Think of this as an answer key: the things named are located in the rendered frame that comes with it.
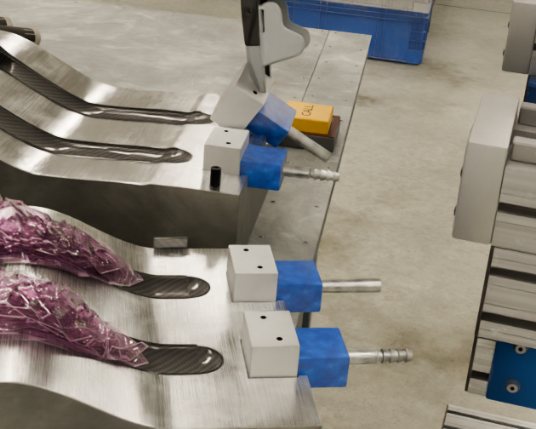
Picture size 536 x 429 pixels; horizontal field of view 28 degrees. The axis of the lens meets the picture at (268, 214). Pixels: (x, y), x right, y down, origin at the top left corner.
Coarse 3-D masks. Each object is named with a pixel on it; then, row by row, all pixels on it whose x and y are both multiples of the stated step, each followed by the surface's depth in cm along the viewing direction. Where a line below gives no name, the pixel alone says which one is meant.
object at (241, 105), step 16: (240, 80) 110; (272, 80) 114; (224, 96) 113; (240, 96) 110; (256, 96) 110; (272, 96) 114; (224, 112) 112; (240, 112) 111; (256, 112) 111; (272, 112) 112; (288, 112) 114; (240, 128) 113; (256, 128) 113; (272, 128) 112; (288, 128) 112; (272, 144) 113; (304, 144) 114
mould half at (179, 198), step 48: (0, 96) 110; (96, 96) 121; (144, 96) 122; (192, 96) 122; (0, 144) 103; (144, 144) 109; (192, 144) 109; (0, 192) 103; (48, 192) 102; (96, 192) 101; (144, 192) 100; (192, 192) 99; (240, 192) 99; (144, 240) 102; (192, 240) 102; (240, 240) 103
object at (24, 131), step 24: (0, 48) 118; (24, 72) 117; (48, 96) 117; (72, 96) 118; (0, 120) 107; (24, 120) 109; (144, 120) 114; (168, 120) 116; (192, 120) 116; (48, 144) 108; (72, 144) 109; (96, 144) 108; (120, 144) 108
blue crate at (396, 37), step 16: (288, 0) 429; (304, 0) 428; (320, 0) 426; (288, 16) 432; (304, 16) 431; (320, 16) 429; (336, 16) 428; (352, 16) 427; (368, 16) 425; (384, 16) 424; (400, 16) 423; (416, 16) 422; (352, 32) 430; (368, 32) 428; (384, 32) 427; (400, 32) 426; (416, 32) 425; (368, 48) 431; (384, 48) 430; (400, 48) 429; (416, 48) 427; (416, 64) 431
